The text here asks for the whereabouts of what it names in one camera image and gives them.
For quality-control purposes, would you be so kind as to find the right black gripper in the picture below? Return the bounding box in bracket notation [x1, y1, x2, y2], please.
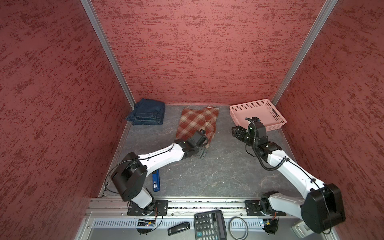
[230, 125, 257, 148]

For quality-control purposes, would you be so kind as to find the red cloth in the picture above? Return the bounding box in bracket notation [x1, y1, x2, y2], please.
[176, 107, 220, 149]

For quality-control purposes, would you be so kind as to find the dark denim button skirt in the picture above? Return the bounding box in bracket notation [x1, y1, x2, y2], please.
[132, 120, 163, 126]

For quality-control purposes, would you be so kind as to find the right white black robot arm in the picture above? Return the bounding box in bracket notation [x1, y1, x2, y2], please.
[232, 117, 346, 234]

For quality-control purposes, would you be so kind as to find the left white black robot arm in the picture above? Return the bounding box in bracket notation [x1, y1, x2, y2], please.
[110, 130, 209, 215]

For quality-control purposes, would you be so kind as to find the pink perforated plastic basket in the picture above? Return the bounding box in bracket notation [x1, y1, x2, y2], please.
[230, 99, 287, 132]

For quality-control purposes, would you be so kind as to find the black calculator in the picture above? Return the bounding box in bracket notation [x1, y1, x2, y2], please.
[194, 210, 227, 240]

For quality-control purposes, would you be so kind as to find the right circuit board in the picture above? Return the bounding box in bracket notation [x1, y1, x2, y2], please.
[263, 219, 279, 235]

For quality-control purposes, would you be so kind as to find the circuit board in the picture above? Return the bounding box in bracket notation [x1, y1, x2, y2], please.
[263, 219, 279, 235]
[137, 219, 156, 228]

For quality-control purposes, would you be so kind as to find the left circuit board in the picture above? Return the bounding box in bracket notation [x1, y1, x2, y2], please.
[137, 219, 156, 228]

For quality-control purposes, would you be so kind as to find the grey white box device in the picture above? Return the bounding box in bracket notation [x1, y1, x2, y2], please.
[292, 221, 314, 239]

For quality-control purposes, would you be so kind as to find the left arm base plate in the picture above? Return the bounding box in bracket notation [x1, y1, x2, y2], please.
[127, 200, 169, 216]

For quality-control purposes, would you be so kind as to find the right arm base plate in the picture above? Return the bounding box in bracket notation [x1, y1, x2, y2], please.
[245, 200, 287, 217]

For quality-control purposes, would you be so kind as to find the black cable loop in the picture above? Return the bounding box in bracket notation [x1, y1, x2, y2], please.
[228, 216, 249, 240]

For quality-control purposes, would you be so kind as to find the aluminium front rail frame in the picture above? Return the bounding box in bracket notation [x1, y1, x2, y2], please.
[75, 198, 298, 240]

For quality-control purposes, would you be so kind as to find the right aluminium corner post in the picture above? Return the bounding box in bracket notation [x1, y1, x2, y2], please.
[272, 0, 338, 105]

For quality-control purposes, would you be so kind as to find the aluminium corner post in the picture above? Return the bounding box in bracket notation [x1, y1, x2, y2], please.
[81, 0, 136, 109]
[272, 0, 338, 105]

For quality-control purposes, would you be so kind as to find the left aluminium corner post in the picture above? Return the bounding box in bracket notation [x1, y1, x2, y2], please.
[81, 0, 136, 109]

